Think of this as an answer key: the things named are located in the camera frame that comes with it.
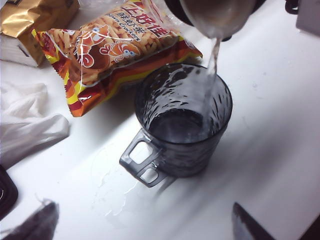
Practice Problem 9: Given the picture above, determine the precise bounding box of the grey box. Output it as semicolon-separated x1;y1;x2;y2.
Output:
295;0;320;36

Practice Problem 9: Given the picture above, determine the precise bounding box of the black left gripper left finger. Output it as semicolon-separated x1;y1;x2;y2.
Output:
0;198;60;240

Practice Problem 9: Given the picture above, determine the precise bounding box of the dark textured glass mug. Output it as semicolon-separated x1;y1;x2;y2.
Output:
119;62;234;189

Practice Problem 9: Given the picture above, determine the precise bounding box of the white plastic bag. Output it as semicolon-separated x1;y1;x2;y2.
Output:
0;81;71;170

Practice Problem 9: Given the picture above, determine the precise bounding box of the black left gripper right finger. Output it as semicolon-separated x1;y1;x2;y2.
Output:
231;201;277;240

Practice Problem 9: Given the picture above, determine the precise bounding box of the gold tissue pack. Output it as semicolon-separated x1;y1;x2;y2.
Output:
0;0;81;68

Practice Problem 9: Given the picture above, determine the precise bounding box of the prawn crackers snack bag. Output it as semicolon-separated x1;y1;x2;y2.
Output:
31;0;204;118

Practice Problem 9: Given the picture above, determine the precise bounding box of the black Thermos flask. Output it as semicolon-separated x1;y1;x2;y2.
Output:
163;0;266;43

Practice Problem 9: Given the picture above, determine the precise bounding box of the black smartphone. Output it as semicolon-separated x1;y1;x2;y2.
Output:
0;164;19;221

